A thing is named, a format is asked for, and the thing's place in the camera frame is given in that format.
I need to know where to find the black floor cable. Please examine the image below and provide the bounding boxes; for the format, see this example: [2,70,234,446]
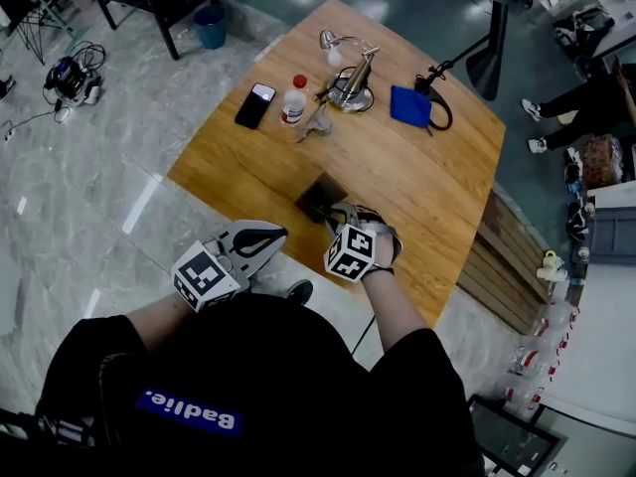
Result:
[0,106,74,143]

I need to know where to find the person's right forearm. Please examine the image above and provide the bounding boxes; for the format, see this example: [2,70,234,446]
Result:
[360,267,433,353]

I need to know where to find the black body-worn mount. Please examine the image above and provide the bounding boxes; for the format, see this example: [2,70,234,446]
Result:
[0,407,95,447]

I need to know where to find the black tripod stand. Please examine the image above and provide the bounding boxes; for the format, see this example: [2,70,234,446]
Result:
[0,0,76,67]

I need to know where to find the silver desk lamp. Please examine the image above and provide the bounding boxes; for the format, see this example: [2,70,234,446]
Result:
[319,29,382,114]

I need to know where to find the pair of black shoes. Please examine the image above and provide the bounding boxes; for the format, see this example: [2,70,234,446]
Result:
[565,201,592,242]

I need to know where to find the person's left forearm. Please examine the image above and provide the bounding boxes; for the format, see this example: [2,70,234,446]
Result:
[126,293,198,352]

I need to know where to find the black power station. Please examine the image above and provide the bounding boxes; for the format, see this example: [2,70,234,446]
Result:
[43,56,104,107]

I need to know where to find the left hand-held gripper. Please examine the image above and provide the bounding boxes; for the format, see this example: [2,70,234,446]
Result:
[170,220,289,313]

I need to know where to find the cream plastic jug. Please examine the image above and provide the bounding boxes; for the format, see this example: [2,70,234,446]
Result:
[536,249,567,282]

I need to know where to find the blue cloth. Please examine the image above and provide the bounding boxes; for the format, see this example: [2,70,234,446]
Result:
[390,84,433,132]

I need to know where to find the black framed screen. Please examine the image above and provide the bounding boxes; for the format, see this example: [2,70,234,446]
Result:
[466,394,570,477]

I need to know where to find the clear bottle with red cap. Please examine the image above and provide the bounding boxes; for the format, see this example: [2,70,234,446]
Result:
[279,74,309,127]

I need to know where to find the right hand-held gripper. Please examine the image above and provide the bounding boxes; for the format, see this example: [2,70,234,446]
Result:
[324,201,398,283]

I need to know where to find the metal tongs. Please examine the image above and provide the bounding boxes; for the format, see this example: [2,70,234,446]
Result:
[296,104,334,144]

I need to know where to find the person's black shirt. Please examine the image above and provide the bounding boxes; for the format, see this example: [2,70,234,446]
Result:
[37,293,486,477]

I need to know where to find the black desk lamp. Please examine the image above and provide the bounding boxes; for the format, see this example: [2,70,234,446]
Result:
[413,0,511,132]

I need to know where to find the row of clear plastic bottles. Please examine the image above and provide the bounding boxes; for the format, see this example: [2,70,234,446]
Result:
[501,300,582,411]

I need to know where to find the grey wheeled cart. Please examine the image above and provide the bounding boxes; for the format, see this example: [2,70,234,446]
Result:
[578,194,636,267]

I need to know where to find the dark brown square holder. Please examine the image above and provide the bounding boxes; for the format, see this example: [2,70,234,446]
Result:
[293,171,349,224]

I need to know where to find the blue waste bin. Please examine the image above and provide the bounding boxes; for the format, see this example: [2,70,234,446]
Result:
[192,4,228,51]

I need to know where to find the person's right hand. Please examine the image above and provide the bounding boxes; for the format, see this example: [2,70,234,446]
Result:
[370,230,402,270]

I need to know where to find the black smartphone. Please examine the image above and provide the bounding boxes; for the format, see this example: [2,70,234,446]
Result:
[234,81,277,131]

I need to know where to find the person's black shoe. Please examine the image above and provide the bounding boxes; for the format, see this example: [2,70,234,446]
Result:
[285,279,314,307]

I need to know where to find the brown patterned bag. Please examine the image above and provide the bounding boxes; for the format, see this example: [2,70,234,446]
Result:
[581,134,625,191]

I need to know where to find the wooden slatted bench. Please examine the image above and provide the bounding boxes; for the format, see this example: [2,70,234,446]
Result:
[456,186,556,336]

